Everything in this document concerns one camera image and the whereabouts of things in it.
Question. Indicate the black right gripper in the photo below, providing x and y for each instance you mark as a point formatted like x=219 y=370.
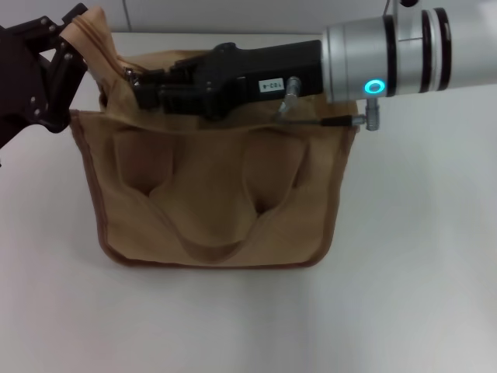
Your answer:
x=264 y=70

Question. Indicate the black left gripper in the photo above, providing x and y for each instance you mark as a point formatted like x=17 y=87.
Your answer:
x=19 y=70

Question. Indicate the khaki canvas food bag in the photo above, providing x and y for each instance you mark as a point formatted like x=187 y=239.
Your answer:
x=209 y=186

